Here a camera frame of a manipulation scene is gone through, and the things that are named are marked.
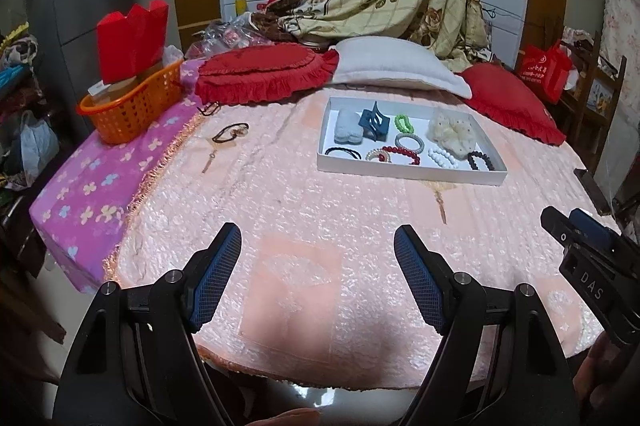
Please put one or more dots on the right hand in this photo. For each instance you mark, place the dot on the right hand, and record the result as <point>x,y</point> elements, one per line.
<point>607,385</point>

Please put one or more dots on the red shopping bag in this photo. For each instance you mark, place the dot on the red shopping bag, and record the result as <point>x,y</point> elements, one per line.
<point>545,72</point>

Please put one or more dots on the red gift bag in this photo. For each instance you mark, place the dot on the red gift bag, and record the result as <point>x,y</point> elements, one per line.
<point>132,43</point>

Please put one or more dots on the cream dotted scrunchie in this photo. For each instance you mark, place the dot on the cream dotted scrunchie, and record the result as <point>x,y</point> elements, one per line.
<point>453,133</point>

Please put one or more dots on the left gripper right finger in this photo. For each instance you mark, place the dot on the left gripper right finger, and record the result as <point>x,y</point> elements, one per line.
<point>499,361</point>

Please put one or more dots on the pink quilted bedspread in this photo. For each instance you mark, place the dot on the pink quilted bedspread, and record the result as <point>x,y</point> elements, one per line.
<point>317,296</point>

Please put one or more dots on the white shallow tray box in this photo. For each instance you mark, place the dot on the white shallow tray box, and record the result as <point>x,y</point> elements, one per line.
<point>407,153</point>

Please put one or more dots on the red ruffled cushion left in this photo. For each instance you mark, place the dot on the red ruffled cushion left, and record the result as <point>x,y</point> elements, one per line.
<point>263,73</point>

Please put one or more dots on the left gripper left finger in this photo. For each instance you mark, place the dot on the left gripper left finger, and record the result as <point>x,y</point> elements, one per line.
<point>134,361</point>

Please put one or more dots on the red cushion right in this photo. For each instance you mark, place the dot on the red cushion right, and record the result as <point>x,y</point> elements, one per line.
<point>500,96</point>

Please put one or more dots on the blue hair claw clip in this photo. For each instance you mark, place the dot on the blue hair claw clip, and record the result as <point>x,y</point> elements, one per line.
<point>374,124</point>

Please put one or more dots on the purple floral bed sheet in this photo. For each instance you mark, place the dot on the purple floral bed sheet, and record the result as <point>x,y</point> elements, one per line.
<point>81,214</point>

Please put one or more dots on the light blue fluffy scrunchie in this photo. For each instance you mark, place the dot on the light blue fluffy scrunchie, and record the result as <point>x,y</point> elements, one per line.
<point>347,129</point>

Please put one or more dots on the white pillow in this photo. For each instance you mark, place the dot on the white pillow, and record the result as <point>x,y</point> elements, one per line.
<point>394,63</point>

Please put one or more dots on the orange plastic basket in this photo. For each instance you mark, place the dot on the orange plastic basket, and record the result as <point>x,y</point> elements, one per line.
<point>122,120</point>

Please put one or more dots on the wooden chair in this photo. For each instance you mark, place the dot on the wooden chair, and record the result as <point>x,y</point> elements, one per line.
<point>591,105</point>

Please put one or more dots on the black hair elastic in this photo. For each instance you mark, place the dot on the black hair elastic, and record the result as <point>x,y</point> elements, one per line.
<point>352,153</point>

